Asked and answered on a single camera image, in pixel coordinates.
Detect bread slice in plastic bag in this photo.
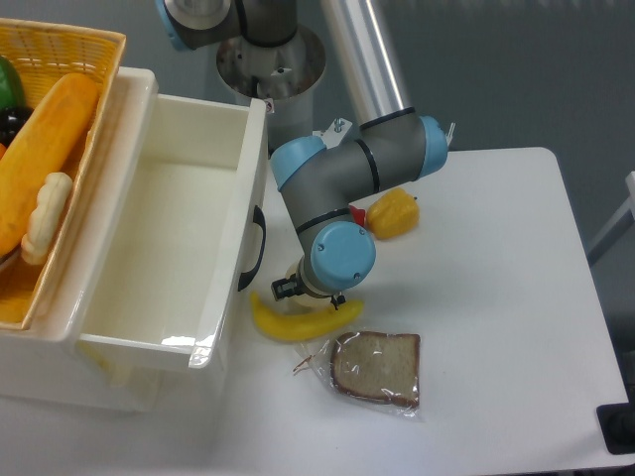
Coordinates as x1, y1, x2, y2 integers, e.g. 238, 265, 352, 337
296, 330, 422, 419

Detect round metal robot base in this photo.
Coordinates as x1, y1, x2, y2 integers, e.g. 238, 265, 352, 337
216, 25, 326, 151

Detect white frame at right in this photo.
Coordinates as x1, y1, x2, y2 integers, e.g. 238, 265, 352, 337
586, 172, 634, 267

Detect dark purple grapes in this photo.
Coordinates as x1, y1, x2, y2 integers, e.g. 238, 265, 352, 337
0, 105, 33, 148

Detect white plastic drawer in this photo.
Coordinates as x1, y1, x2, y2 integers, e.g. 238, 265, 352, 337
79, 94, 267, 372

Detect black object at table edge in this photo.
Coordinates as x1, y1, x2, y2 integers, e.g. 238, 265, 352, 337
596, 403, 634, 455

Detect cream white pastry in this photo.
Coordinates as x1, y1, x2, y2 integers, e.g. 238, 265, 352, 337
21, 173, 72, 266

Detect yellow bell pepper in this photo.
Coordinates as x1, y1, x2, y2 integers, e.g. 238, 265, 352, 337
366, 187, 420, 240

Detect yellow woven basket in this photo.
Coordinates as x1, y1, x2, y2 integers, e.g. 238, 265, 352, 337
1, 19, 126, 331

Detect black drawer handle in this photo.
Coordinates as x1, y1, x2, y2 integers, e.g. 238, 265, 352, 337
237, 204, 267, 292

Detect yellow banana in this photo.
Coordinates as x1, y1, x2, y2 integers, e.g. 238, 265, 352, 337
249, 293, 364, 342

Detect pale white pear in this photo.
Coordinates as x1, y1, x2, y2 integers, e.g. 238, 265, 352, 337
284, 260, 330, 312

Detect white drawer cabinet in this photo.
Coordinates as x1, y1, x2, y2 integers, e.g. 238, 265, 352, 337
1, 68, 227, 412

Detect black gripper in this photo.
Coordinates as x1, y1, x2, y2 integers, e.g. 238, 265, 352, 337
271, 273, 346, 310

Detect orange baguette loaf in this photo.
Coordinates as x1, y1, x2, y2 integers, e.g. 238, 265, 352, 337
1, 73, 99, 255

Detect green bell pepper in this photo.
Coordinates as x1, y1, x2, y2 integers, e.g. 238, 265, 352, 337
0, 57, 26, 109

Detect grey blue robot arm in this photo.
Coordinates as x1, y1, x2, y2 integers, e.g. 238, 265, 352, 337
156, 1, 448, 303

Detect red bell pepper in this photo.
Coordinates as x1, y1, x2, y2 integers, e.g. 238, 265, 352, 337
348, 204, 366, 228

